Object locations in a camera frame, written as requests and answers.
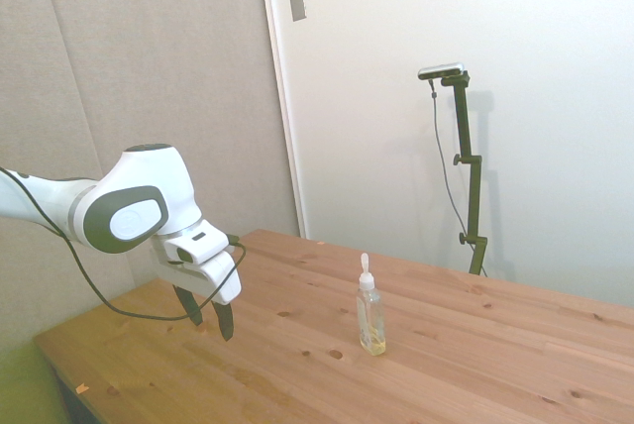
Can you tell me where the black camera stand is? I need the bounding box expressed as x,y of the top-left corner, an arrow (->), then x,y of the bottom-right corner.
440,71 -> 488,276

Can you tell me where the silver exterior camera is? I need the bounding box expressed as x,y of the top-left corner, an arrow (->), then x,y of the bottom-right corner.
417,61 -> 467,81

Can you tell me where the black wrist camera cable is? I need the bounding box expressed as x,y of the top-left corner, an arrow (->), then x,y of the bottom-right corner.
0,165 -> 248,321

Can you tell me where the white door frame trim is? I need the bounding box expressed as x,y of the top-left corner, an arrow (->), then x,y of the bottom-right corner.
256,0 -> 308,240

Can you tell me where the clear sanitizer pump bottle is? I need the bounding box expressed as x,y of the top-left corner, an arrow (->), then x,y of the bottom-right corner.
355,253 -> 388,358

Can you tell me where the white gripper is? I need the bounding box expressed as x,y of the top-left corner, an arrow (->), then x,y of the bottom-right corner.
150,237 -> 243,343

